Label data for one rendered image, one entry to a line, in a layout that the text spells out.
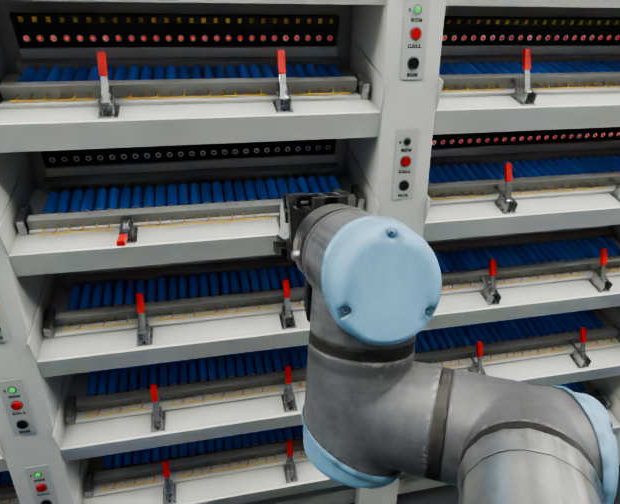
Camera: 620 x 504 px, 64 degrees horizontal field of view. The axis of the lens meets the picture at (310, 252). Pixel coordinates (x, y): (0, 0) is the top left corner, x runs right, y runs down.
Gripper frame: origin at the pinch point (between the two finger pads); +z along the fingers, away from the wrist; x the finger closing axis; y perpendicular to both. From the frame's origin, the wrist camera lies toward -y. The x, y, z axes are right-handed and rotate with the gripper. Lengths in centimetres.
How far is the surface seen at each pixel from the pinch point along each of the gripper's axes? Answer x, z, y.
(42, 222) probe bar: 39.5, 18.0, 2.5
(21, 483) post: 52, 24, -48
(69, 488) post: 44, 25, -51
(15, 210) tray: 43.9, 19.8, 4.5
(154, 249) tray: 22.1, 14.7, -2.9
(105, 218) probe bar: 29.8, 18.1, 2.4
